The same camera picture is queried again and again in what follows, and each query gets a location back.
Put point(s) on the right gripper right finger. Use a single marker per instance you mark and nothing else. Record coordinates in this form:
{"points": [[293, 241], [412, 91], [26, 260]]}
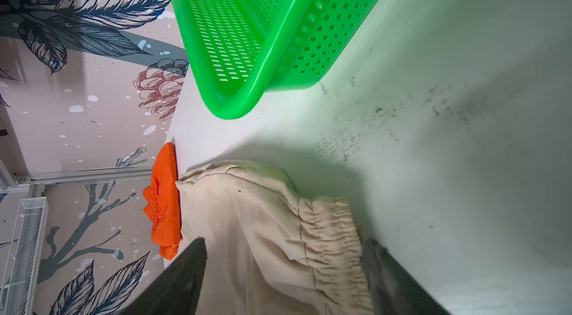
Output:
{"points": [[393, 290]]}

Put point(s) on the beige shorts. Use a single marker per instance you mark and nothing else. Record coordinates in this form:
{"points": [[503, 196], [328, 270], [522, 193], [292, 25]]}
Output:
{"points": [[269, 250]]}

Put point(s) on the green plastic basket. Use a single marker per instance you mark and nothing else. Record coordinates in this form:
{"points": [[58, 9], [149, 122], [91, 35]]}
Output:
{"points": [[239, 50]]}

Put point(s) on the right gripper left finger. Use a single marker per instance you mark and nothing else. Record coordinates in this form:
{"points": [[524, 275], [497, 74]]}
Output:
{"points": [[177, 289]]}

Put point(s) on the orange shorts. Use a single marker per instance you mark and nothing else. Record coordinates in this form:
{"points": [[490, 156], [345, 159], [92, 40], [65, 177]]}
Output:
{"points": [[163, 203]]}

